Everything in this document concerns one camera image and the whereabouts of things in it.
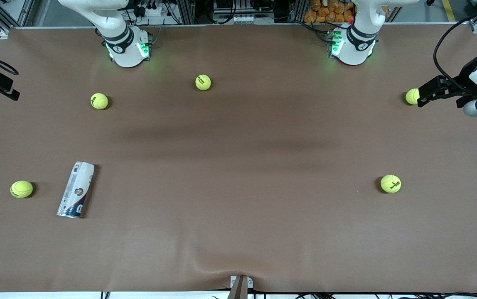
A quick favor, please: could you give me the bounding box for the clear tennis ball can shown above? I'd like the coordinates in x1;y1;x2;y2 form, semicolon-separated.
57;161;95;219

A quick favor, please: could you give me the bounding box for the orange snack bag pile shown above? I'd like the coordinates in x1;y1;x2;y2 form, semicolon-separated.
304;0;355;23

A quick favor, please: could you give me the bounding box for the power strip with black plugs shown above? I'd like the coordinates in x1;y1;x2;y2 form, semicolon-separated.
133;0;175;25

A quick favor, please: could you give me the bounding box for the white power strip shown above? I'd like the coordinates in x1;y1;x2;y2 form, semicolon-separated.
232;15;274;25

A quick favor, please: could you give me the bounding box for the brown table mat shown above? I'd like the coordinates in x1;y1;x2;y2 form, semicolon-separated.
0;23;477;293

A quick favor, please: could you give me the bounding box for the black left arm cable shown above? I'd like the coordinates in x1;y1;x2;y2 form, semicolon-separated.
433;6;477;83

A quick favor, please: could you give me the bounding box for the aluminium station frame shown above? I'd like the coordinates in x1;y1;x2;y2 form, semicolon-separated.
0;0;477;40

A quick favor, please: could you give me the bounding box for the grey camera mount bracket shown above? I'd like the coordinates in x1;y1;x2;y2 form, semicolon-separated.
230;275;254;299

